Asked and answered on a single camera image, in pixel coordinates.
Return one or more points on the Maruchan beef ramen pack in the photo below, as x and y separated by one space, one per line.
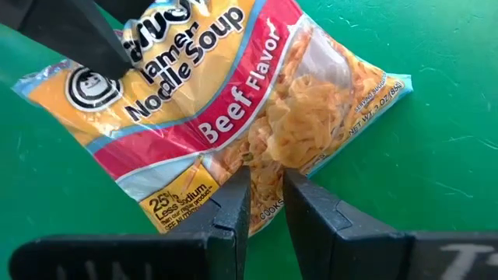
233 97

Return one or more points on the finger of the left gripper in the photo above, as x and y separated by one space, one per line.
124 9
70 35

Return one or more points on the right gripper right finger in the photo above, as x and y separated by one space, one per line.
350 253

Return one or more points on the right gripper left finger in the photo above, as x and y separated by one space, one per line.
175 256

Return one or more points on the green table mat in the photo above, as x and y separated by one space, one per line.
428 175

